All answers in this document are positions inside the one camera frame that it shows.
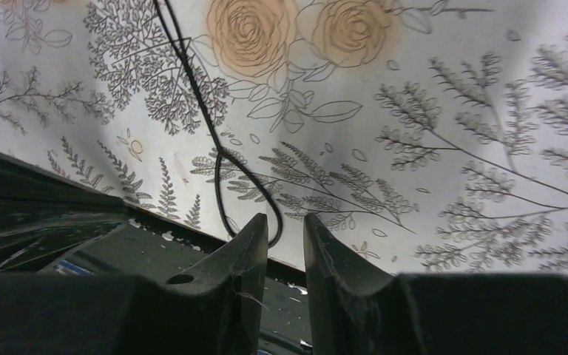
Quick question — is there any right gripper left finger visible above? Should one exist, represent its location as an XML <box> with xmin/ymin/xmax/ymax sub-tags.
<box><xmin>0</xmin><ymin>213</ymin><xmax>268</xmax><ymax>354</ymax></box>

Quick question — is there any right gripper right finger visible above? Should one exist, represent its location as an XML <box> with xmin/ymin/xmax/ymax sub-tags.
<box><xmin>303</xmin><ymin>214</ymin><xmax>568</xmax><ymax>354</ymax></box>

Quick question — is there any black wire hair loop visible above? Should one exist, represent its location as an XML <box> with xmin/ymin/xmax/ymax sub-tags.
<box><xmin>152</xmin><ymin>1</ymin><xmax>283</xmax><ymax>249</ymax></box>

